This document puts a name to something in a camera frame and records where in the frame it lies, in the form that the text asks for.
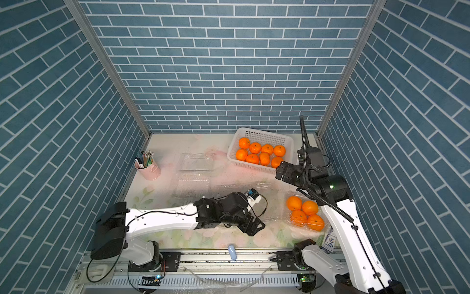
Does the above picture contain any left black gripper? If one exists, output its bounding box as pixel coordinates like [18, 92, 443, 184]
[218, 209, 267, 237]

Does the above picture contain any clear plastic clamshell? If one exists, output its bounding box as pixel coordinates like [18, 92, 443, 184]
[282, 192, 329, 234]
[209, 181, 289, 222]
[173, 153, 215, 203]

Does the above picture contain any orange box one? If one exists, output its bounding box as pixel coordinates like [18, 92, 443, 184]
[271, 157, 283, 169]
[286, 196, 302, 211]
[238, 137, 251, 149]

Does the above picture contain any white perforated plastic basket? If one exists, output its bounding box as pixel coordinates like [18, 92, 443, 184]
[227, 127, 297, 173]

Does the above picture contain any orange box three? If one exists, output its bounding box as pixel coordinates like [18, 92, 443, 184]
[246, 154, 260, 165]
[290, 209, 308, 226]
[249, 142, 262, 154]

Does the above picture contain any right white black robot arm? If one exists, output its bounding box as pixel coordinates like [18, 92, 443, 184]
[275, 162, 405, 294]

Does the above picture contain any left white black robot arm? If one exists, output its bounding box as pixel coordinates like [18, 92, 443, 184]
[91, 189, 265, 266]

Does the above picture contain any small light blue cylinder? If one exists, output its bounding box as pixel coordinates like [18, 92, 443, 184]
[228, 245, 237, 262]

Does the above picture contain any blue white packaged item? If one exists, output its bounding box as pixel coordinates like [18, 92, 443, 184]
[321, 226, 337, 253]

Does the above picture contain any pink metal pen bucket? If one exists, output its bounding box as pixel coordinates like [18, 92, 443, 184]
[134, 151, 161, 181]

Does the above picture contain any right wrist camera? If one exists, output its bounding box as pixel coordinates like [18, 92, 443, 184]
[307, 147, 326, 173]

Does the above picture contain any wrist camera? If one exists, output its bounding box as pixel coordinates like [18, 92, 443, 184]
[245, 189, 261, 205]
[307, 147, 326, 173]

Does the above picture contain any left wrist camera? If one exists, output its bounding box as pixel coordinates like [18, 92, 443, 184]
[245, 189, 261, 205]

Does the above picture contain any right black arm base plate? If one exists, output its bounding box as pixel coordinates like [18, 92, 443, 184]
[269, 251, 312, 271]

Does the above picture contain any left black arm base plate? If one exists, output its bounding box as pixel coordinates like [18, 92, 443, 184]
[128, 252, 182, 273]

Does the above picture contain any white clamp on rail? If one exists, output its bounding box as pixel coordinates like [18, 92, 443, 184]
[84, 264, 111, 283]

